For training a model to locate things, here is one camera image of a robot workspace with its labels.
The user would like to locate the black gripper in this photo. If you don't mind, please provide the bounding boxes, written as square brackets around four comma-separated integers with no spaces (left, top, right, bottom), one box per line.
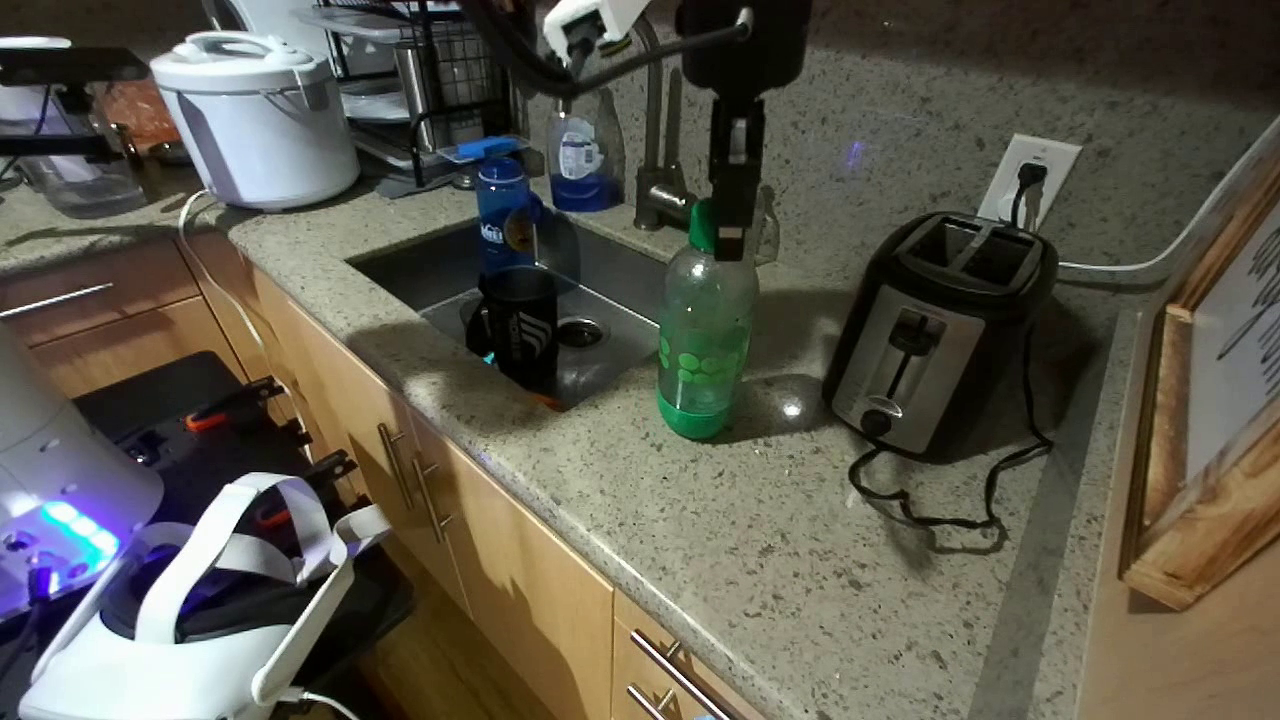
[673,0,816,265]

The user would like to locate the clear bottle with green lid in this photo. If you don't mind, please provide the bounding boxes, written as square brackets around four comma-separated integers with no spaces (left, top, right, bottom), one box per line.
[651,194,764,442]

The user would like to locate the metal sink faucet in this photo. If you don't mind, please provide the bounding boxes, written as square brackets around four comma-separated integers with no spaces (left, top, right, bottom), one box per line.
[628,50,700,232]

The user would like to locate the blue dish soap bottle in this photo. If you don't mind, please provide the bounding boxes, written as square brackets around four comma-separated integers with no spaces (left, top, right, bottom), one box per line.
[548,100,622,216]

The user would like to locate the sink drain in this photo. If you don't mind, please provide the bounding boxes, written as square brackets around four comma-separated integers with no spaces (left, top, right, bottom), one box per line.
[556,315,607,352]

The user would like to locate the blue water bottle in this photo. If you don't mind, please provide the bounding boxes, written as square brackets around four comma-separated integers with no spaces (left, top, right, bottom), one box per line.
[457,133,552,279]

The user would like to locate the steel kitchen sink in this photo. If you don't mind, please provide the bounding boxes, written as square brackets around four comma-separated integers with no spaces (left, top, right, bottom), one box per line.
[349,212,673,417]

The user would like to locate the clear soap dispenser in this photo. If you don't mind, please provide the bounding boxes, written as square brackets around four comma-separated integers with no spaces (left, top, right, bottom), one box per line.
[748,184,782,265]

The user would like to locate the black and silver toaster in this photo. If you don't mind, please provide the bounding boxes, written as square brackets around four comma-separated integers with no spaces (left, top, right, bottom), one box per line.
[820,206,1065,464]

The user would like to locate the black mug with white logo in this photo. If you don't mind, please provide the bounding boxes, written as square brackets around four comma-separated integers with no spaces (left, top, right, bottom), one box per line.
[465,265,563,398]

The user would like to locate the black dish rack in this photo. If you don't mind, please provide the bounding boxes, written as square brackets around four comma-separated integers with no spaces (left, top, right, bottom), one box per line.
[311,0,537,190]

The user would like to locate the white rice cooker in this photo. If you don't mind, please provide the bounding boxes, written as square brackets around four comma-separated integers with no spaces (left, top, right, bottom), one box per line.
[148,29,364,216]

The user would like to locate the wooden kitchen cabinet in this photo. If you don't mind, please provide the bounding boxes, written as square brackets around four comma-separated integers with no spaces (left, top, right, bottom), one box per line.
[0,232,764,720]

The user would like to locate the black case with red clamps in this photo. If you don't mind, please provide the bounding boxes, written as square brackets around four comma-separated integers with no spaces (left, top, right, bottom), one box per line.
[71,352,364,535]

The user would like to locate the white device with blue light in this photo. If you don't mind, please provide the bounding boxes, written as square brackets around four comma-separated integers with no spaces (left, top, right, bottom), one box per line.
[0,324,169,623]

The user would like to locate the white VR headset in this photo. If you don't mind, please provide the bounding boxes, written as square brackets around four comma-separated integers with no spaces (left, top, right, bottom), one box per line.
[13,466,392,720]

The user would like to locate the white wall outlet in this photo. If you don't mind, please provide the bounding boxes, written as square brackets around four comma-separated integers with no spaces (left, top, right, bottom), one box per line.
[974,133,1084,232]

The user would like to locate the white wall cable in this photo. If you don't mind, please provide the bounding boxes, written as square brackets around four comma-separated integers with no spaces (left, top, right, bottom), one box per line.
[1055,122,1280,290]

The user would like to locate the black toaster cord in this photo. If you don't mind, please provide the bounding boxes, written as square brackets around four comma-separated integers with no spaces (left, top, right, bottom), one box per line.
[849,160,1055,561]

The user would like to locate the metal drawer handle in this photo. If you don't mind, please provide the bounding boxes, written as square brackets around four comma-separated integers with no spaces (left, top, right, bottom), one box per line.
[628,626,735,720]
[0,277,119,324]

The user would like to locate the white rice cooker cord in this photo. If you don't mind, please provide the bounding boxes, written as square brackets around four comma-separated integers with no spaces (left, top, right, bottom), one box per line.
[176,184,272,363]

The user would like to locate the wooden picture frame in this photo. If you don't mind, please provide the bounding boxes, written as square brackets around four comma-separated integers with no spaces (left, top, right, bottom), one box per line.
[1115,172,1280,614]

